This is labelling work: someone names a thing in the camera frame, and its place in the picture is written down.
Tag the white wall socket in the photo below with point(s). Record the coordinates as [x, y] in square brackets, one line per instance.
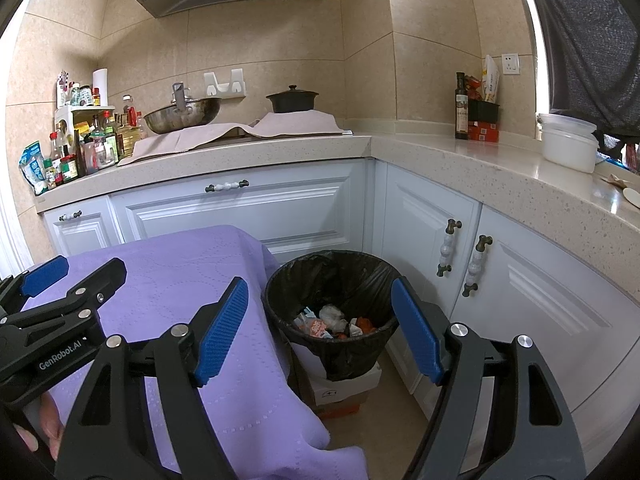
[510, 63]

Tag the steel wok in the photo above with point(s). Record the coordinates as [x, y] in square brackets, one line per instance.
[180, 117]

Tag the white shelf rack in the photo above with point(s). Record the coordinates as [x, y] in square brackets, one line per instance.
[82, 112]

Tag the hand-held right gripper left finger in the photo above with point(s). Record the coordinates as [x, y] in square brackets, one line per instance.
[222, 330]

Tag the group of condiment bottles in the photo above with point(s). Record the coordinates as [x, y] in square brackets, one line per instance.
[90, 150]

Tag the white orange paper packet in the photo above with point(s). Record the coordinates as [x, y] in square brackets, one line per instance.
[491, 80]

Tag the blue white salt bag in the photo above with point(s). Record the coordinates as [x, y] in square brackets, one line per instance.
[34, 167]

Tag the narrow white cabinet door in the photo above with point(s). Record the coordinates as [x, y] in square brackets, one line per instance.
[85, 232]

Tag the white plastic container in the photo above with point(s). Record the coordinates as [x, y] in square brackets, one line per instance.
[567, 150]

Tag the black box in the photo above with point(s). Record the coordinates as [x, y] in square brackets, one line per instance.
[484, 111]

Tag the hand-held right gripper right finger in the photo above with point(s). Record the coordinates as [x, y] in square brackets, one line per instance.
[415, 330]

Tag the beige stove cover paper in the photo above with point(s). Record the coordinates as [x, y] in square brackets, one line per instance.
[290, 122]

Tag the clear orange-dotted wrapper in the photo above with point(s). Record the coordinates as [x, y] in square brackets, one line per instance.
[315, 329]

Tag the black pot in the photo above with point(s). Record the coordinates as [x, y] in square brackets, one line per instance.
[292, 101]

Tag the yellow cooking oil bottle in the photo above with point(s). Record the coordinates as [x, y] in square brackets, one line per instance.
[131, 137]

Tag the sliding glass door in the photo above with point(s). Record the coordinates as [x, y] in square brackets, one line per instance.
[10, 240]

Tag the paper towel roll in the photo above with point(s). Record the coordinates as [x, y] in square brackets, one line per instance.
[100, 85]

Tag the clear plastic bag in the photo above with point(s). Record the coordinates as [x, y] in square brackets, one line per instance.
[332, 315]

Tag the dark oil bottle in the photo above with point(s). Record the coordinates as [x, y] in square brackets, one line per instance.
[461, 115]

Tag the person's left hand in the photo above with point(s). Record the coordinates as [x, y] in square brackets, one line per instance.
[50, 425]

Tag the white wall holder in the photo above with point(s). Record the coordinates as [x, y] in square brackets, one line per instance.
[237, 82]

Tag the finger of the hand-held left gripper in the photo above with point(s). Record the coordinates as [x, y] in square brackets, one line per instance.
[45, 272]
[95, 285]

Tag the wooden spatula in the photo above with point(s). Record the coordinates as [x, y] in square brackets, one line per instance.
[630, 195]

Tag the wide white cabinet door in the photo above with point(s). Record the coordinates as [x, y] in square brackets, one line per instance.
[250, 210]

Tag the purple tablecloth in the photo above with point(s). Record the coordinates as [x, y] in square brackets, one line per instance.
[165, 280]

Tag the red box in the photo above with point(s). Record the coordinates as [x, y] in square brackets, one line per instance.
[484, 131]

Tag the dark grey curtain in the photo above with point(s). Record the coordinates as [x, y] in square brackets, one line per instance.
[590, 35]

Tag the orange plastic bag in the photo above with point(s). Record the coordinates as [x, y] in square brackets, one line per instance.
[364, 324]

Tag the bin with black liner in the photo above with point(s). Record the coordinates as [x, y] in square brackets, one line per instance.
[345, 355]

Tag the white cardboard box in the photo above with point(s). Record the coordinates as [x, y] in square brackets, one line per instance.
[340, 390]

